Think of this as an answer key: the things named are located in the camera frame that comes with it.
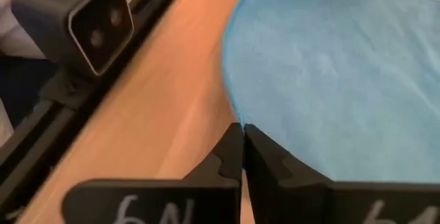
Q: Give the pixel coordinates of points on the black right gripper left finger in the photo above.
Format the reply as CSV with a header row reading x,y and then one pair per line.
x,y
151,203

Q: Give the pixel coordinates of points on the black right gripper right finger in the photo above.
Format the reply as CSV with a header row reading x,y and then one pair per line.
x,y
309,203

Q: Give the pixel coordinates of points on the teal microfiber towel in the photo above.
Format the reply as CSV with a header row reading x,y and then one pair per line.
x,y
326,62

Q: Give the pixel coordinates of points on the person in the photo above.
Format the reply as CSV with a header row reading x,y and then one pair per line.
x,y
13,42

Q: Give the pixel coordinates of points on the grey depth camera box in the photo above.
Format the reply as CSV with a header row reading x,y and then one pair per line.
x,y
68,21

